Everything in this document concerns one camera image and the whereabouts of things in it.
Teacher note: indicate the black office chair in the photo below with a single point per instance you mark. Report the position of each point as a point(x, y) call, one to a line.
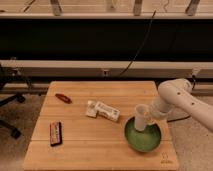
point(14, 132)

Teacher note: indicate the white toothpaste box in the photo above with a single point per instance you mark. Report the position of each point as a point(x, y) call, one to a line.
point(95, 108)

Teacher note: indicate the small red brown tool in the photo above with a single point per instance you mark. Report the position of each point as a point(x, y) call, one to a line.
point(63, 98)

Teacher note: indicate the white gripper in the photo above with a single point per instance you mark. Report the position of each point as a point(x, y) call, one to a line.
point(152, 115)

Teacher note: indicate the black red flat box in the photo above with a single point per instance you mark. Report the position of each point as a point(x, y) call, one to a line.
point(55, 133)

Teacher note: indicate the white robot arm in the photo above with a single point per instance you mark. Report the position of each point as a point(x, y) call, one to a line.
point(177, 93)

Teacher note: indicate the green ceramic bowl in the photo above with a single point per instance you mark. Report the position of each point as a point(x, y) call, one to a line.
point(145, 141)

